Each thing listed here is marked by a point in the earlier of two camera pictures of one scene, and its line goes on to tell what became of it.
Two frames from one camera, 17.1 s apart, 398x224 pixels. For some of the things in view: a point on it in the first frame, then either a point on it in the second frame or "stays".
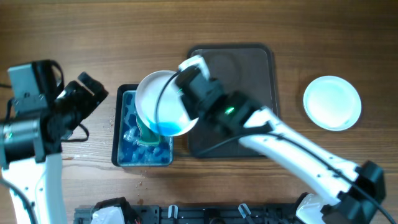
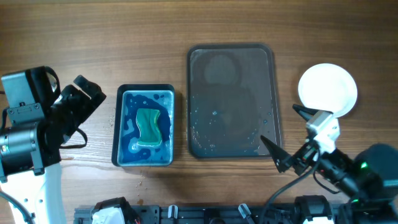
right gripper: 194,112 -> 285,161
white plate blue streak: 159,105 -> 328,87
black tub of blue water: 125,150 stays
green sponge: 148,136 stays
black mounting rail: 203,214 stays
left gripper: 89,100 stays
